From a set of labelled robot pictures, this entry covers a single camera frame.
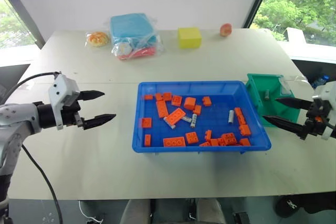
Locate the clear plastic bag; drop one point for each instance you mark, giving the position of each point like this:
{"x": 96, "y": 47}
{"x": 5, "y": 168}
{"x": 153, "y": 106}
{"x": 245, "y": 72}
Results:
{"x": 136, "y": 48}

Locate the toy peach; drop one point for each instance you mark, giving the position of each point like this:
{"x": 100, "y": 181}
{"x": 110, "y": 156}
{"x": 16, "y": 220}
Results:
{"x": 225, "y": 29}

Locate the small orange building block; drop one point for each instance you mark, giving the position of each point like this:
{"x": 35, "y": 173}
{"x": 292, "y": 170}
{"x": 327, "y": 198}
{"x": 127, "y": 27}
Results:
{"x": 245, "y": 129}
{"x": 214, "y": 142}
{"x": 205, "y": 144}
{"x": 167, "y": 96}
{"x": 245, "y": 142}
{"x": 207, "y": 101}
{"x": 158, "y": 96}
{"x": 197, "y": 109}

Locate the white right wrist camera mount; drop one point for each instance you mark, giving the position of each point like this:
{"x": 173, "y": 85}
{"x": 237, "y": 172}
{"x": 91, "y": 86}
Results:
{"x": 326, "y": 90}

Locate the red folded cloth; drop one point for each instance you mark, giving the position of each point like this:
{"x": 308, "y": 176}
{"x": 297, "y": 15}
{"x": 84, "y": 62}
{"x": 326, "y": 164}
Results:
{"x": 141, "y": 52}

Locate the orange four-stud building block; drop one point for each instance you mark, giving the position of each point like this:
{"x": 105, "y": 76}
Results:
{"x": 191, "y": 137}
{"x": 229, "y": 138}

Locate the plastic water bottle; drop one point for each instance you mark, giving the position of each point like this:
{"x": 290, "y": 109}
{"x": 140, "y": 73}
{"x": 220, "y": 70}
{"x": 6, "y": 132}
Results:
{"x": 320, "y": 80}

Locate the grey rounded shape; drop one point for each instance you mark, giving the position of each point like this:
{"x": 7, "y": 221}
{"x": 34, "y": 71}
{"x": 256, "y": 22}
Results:
{"x": 211, "y": 212}
{"x": 136, "y": 212}

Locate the green plastic bin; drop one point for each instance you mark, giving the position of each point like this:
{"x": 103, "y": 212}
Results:
{"x": 262, "y": 85}

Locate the blue plastic tray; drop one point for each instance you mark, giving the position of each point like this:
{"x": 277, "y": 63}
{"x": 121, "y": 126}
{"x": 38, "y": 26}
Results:
{"x": 210, "y": 124}

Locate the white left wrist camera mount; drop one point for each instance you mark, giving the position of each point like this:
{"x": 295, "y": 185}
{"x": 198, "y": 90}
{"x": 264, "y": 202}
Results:
{"x": 61, "y": 87}

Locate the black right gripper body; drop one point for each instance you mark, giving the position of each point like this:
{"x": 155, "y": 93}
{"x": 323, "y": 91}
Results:
{"x": 317, "y": 121}

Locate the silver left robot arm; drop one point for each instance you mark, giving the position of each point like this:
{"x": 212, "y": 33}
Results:
{"x": 15, "y": 119}

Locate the blue folded cloth stack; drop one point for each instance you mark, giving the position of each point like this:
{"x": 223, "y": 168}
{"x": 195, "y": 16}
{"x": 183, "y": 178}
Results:
{"x": 131, "y": 28}

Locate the smooth orange building block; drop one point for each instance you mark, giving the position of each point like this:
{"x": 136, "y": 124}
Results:
{"x": 189, "y": 102}

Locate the long orange building block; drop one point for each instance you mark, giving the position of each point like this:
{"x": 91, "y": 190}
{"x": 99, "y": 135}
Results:
{"x": 162, "y": 109}
{"x": 239, "y": 115}

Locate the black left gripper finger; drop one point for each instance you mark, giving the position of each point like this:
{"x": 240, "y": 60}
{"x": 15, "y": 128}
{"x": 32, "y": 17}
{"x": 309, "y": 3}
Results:
{"x": 92, "y": 95}
{"x": 98, "y": 121}

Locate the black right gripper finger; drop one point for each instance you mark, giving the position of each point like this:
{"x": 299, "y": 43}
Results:
{"x": 296, "y": 104}
{"x": 286, "y": 125}

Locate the black rounded shape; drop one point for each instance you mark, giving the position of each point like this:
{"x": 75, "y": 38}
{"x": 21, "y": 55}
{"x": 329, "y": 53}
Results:
{"x": 294, "y": 205}

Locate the orange plastic building brick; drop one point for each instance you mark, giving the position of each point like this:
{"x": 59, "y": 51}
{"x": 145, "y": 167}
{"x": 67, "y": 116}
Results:
{"x": 176, "y": 116}

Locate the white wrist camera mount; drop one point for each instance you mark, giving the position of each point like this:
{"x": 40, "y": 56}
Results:
{"x": 326, "y": 90}
{"x": 61, "y": 87}

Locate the yellow sponge block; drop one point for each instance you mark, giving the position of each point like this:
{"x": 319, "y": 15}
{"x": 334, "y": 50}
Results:
{"x": 189, "y": 38}

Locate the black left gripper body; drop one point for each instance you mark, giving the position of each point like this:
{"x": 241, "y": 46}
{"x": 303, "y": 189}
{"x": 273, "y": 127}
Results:
{"x": 71, "y": 115}

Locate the bread in plastic wrap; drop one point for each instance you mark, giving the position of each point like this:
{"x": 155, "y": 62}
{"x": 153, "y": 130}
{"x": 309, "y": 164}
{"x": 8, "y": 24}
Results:
{"x": 97, "y": 38}

